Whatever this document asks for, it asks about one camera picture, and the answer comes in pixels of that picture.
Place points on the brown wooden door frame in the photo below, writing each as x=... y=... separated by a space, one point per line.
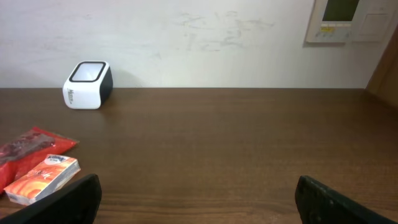
x=383 y=83

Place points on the orange Kleenex tissue pack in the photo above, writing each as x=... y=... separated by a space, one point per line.
x=44 y=179

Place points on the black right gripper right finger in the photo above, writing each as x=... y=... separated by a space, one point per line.
x=317 y=203

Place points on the white barcode scanner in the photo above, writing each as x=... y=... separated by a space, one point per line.
x=89 y=85

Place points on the red Hacks candy bag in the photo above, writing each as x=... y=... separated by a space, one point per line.
x=25 y=152

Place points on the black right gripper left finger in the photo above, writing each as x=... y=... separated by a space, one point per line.
x=75 y=203

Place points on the white wall control panel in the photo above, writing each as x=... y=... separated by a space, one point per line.
x=343 y=21

